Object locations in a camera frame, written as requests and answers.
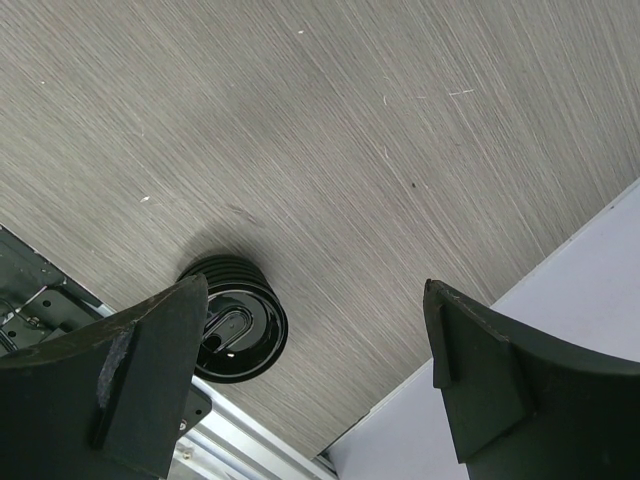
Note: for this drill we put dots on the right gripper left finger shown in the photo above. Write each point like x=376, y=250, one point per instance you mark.
x=105, y=401

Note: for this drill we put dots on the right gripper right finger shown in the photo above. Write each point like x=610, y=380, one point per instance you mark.
x=522, y=404

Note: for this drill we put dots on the black lid stack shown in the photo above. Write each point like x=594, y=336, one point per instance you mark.
x=246, y=327

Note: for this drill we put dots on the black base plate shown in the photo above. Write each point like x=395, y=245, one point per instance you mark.
x=39, y=301

